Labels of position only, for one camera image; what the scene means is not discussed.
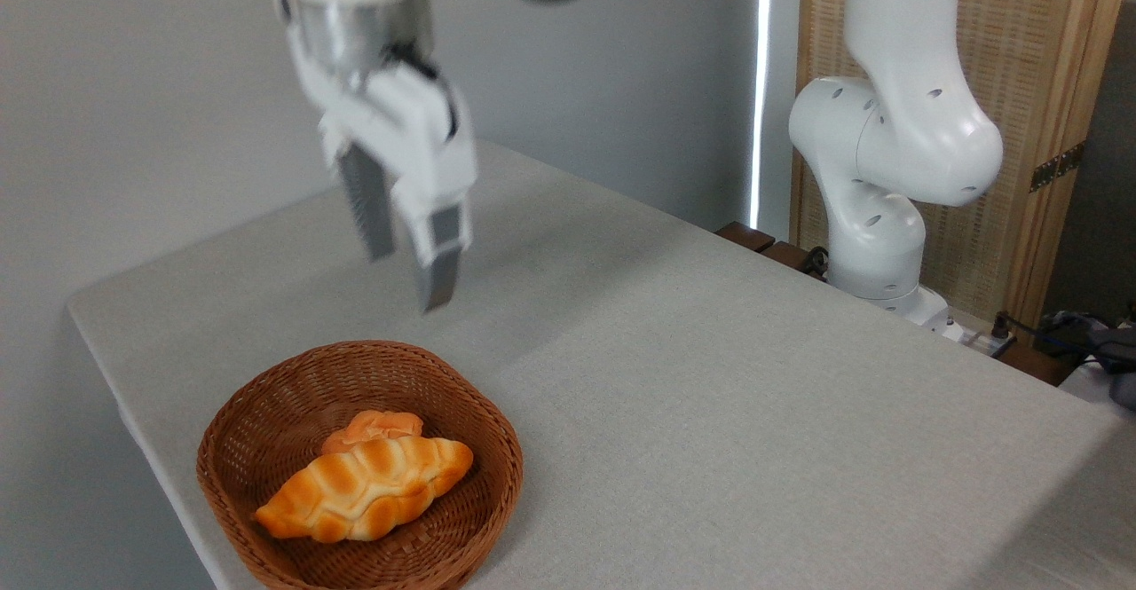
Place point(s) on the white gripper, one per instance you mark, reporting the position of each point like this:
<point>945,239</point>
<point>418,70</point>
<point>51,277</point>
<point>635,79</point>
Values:
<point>413,137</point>

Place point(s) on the long braided bread loaf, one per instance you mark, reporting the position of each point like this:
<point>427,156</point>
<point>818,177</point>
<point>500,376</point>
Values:
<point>364,488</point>

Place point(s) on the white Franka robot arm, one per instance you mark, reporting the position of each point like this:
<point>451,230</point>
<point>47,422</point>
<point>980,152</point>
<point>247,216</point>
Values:
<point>905,129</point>

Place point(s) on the round orange bread bun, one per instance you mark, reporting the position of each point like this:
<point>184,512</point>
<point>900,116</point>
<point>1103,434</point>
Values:
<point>373,426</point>

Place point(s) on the brown woven wicker basket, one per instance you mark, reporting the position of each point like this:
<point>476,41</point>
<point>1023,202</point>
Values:
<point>248,466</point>

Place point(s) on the dark brown wooden block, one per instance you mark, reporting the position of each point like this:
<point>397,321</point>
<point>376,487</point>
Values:
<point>788,255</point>
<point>744,236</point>

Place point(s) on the black plug with socket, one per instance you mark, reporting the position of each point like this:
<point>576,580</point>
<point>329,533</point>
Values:
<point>1001,334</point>

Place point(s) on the wooden rattan folding screen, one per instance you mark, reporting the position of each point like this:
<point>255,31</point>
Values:
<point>1029,58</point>

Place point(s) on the metal screen hinge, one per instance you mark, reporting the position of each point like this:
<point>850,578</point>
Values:
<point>1056,167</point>

